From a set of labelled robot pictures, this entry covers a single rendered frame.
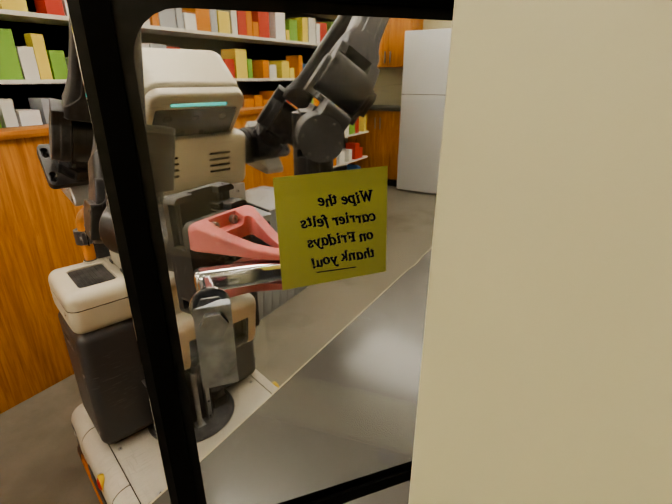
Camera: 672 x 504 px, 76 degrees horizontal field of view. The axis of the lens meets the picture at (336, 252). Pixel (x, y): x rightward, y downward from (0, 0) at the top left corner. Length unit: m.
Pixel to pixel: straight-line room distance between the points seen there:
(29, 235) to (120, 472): 1.11
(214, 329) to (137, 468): 1.26
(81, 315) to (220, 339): 1.06
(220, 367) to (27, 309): 2.02
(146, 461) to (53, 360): 1.03
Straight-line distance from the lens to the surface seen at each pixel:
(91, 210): 0.48
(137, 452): 1.56
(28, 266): 2.23
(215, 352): 0.28
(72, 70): 0.79
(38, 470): 2.07
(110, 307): 1.33
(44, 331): 2.35
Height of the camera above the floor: 1.34
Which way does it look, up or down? 22 degrees down
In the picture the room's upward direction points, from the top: straight up
